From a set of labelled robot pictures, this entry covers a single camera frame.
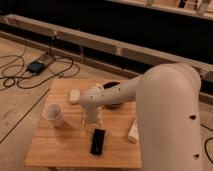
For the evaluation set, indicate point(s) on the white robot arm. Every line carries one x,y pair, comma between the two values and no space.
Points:
168,119

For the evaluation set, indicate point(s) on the long wooden beam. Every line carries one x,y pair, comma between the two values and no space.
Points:
129,51

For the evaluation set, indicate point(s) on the white small bottle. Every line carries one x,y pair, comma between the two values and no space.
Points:
133,132

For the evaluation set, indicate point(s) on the blue power adapter box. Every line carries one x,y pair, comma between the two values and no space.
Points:
40,64

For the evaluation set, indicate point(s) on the white paper cup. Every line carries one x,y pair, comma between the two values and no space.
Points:
53,114

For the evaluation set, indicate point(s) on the white rectangular block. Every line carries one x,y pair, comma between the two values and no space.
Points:
74,96

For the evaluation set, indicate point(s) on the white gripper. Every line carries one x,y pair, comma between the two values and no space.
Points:
92,117

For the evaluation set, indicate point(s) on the black rectangular eraser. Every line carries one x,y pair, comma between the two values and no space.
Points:
97,142

